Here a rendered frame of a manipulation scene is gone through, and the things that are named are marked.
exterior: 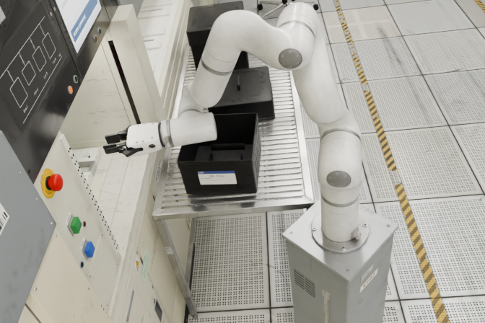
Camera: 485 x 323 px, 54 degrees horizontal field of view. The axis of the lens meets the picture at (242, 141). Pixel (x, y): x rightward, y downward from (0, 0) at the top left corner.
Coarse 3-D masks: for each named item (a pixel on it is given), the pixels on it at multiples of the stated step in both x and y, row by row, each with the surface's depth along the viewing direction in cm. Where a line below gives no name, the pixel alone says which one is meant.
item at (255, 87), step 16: (240, 80) 218; (256, 80) 216; (224, 96) 210; (240, 96) 208; (256, 96) 207; (272, 96) 222; (224, 112) 207; (240, 112) 207; (256, 112) 207; (272, 112) 208
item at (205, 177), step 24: (216, 120) 190; (240, 120) 189; (192, 144) 191; (216, 144) 196; (240, 144) 194; (192, 168) 171; (216, 168) 170; (240, 168) 169; (192, 192) 180; (216, 192) 178; (240, 192) 177
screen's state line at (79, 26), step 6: (90, 0) 140; (96, 0) 145; (90, 6) 140; (84, 12) 135; (90, 12) 139; (84, 18) 134; (78, 24) 130; (84, 24) 134; (72, 30) 126; (78, 30) 129; (72, 36) 125; (78, 36) 129
